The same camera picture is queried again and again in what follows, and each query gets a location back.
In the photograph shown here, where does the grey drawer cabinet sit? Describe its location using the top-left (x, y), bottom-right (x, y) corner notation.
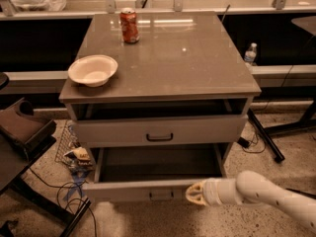
top-left (58, 11), bottom-right (263, 170)

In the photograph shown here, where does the blue ribbon on floor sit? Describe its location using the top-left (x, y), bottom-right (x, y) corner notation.
top-left (63, 172), bottom-right (89, 201)

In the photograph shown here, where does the black table leg base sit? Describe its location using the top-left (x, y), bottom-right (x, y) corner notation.
top-left (248, 99), bottom-right (316, 163)

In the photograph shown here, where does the clear plastic water bottle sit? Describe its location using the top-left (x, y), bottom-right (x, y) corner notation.
top-left (244, 42), bottom-right (257, 66)

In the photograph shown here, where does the white paper bowl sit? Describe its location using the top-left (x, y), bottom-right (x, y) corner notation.
top-left (68, 55), bottom-right (119, 87)

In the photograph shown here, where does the dark brown chair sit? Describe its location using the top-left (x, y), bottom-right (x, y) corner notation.
top-left (0, 97), bottom-right (77, 225)

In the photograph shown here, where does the orange soda can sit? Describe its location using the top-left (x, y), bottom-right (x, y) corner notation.
top-left (119, 8), bottom-right (139, 43)

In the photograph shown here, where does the upper grey drawer black handle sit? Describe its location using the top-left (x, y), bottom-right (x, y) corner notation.
top-left (72, 116), bottom-right (248, 148)

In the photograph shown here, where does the wire basket with clutter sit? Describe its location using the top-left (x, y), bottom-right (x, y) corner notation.
top-left (55, 120), bottom-right (93, 173)

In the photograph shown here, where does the black floor cable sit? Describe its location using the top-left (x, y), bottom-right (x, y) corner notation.
top-left (28, 165), bottom-right (99, 237)

